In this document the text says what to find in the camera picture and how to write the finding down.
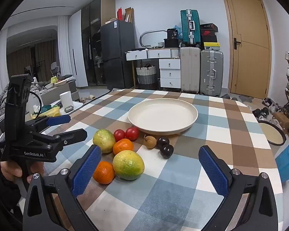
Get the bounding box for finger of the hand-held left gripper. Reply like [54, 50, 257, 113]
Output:
[32, 128, 88, 150]
[26, 115, 72, 134]

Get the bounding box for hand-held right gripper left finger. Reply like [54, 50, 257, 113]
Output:
[23, 145, 102, 231]

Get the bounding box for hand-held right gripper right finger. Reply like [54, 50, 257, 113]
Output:
[198, 145, 278, 231]

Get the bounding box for yellow green guava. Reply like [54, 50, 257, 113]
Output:
[112, 150, 145, 181]
[93, 129, 116, 154]

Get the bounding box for orange mandarin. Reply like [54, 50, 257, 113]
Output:
[93, 161, 115, 185]
[113, 138, 134, 156]

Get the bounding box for dark purple plum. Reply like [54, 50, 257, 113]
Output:
[157, 137, 170, 149]
[160, 144, 174, 159]

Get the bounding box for brown round fruit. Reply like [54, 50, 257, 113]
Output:
[144, 135, 157, 149]

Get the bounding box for cream round plate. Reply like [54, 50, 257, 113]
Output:
[128, 98, 198, 135]

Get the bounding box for person's left hand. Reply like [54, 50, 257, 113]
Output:
[0, 160, 45, 184]

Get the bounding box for white cylinder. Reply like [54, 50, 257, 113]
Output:
[59, 91, 74, 112]

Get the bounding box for beige slippers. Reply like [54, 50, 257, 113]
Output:
[79, 95, 96, 103]

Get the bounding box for red tomato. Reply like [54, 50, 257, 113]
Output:
[125, 127, 140, 141]
[113, 129, 126, 141]

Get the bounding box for white wardrobe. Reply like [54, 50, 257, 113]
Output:
[68, 10, 88, 87]

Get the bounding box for black rimmed round tray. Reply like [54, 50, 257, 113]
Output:
[258, 120, 286, 146]

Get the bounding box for blue snack bag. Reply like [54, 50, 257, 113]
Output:
[275, 142, 289, 182]

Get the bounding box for white curtain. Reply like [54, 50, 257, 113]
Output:
[57, 15, 74, 77]

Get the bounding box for dark grey refrigerator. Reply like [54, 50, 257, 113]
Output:
[100, 20, 136, 90]

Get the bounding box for wicker basket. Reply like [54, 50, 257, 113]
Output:
[136, 64, 157, 90]

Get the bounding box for silver suitcase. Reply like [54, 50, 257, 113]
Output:
[200, 50, 224, 97]

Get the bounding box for glass door cabinet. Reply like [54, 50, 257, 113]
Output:
[81, 0, 116, 86]

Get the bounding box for beige suitcase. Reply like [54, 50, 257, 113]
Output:
[180, 46, 201, 94]

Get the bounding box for white drawer dresser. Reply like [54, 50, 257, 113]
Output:
[125, 48, 181, 89]

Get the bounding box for yellow and black shoe box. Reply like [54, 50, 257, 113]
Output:
[204, 42, 220, 51]

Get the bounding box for open cardboard box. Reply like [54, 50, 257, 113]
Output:
[124, 7, 134, 23]

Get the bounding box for wooden door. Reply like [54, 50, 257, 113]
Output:
[221, 0, 272, 99]

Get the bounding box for black storage box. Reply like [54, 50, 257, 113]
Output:
[164, 38, 182, 48]

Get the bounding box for black printed container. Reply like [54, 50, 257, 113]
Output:
[167, 28, 179, 40]

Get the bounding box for teal suitcase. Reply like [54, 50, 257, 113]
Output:
[180, 9, 201, 47]

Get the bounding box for black cable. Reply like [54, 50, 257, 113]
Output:
[28, 91, 43, 120]

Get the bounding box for silver arched frame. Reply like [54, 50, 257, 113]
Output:
[140, 30, 168, 48]

